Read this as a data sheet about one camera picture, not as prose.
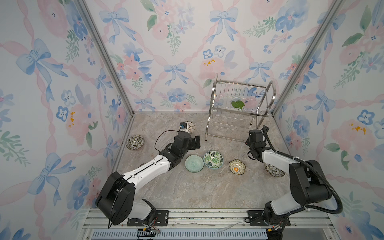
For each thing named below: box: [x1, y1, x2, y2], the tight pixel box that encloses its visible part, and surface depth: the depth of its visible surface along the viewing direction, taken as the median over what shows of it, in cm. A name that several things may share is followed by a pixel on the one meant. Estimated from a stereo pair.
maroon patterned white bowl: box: [184, 121, 196, 134], surface depth 109 cm
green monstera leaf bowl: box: [203, 150, 224, 170], surface depth 94 cm
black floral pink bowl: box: [126, 134, 145, 151], surface depth 102 cm
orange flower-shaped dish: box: [228, 159, 246, 175], surface depth 92 cm
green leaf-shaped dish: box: [231, 100, 245, 110], surface depth 90 cm
